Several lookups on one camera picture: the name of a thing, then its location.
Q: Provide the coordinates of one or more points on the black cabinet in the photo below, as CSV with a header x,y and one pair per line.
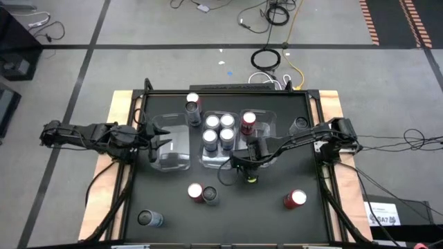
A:
x,y
14,38

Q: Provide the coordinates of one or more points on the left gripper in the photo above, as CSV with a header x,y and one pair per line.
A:
x,y
145,138

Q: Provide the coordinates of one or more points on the red Fanta soda can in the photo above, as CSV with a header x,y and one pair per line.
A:
x,y
192,97
195,190
297,197
248,119

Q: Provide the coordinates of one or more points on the black case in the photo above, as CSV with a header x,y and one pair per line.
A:
x,y
7,110

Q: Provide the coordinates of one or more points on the grey power adapter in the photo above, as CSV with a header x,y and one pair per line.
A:
x,y
203,8

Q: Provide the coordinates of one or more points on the white paper label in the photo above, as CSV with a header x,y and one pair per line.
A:
x,y
382,214

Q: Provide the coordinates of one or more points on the black metal table frame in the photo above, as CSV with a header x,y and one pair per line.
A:
x,y
252,92

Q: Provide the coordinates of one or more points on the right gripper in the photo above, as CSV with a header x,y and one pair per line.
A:
x,y
252,155

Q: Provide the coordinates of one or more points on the black box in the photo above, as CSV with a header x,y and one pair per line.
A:
x,y
415,214

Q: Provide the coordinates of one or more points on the clear plastic bin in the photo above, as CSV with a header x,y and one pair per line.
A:
x,y
266,121
212,159
173,152

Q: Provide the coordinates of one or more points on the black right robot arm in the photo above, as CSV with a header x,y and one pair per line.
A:
x,y
341,126

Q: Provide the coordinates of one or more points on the tall slim silver can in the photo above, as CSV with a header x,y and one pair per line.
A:
x,y
192,115
147,218
300,122
210,194

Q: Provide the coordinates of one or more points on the pink object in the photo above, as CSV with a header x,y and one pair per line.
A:
x,y
420,246

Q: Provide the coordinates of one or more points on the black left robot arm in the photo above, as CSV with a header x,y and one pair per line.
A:
x,y
93,133

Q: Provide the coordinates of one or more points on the blue white soda can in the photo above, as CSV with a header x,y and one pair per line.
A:
x,y
227,121
209,137
227,136
212,121

